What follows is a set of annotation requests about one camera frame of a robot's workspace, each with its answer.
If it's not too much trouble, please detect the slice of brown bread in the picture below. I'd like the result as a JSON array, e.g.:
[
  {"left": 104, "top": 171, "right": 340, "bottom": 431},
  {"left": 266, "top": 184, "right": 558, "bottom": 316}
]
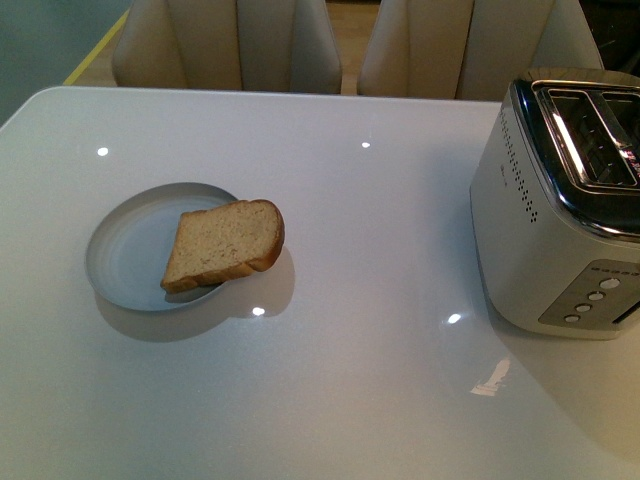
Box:
[{"left": 161, "top": 199, "right": 285, "bottom": 294}]

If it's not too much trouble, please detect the white round plate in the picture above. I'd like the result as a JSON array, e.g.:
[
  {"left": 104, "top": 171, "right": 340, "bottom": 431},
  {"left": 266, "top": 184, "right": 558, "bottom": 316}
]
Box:
[{"left": 85, "top": 182, "right": 236, "bottom": 313}]

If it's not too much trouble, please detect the beige chair on left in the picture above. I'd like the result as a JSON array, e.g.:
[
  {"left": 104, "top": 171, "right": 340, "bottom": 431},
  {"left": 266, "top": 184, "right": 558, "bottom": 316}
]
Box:
[{"left": 112, "top": 0, "right": 342, "bottom": 94}]

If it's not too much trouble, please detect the beige chair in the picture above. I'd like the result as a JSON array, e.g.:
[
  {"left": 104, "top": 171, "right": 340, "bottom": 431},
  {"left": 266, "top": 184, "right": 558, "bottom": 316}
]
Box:
[
  {"left": 112, "top": 0, "right": 342, "bottom": 94},
  {"left": 357, "top": 0, "right": 603, "bottom": 101}
]

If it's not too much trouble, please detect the beige chair on right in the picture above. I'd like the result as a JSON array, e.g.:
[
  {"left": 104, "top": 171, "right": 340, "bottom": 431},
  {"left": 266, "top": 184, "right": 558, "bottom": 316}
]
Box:
[{"left": 357, "top": 0, "right": 603, "bottom": 101}]

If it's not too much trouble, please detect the white and chrome toaster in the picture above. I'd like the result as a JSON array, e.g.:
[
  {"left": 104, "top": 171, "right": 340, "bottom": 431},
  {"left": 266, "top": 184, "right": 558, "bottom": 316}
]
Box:
[{"left": 470, "top": 68, "right": 639, "bottom": 340}]

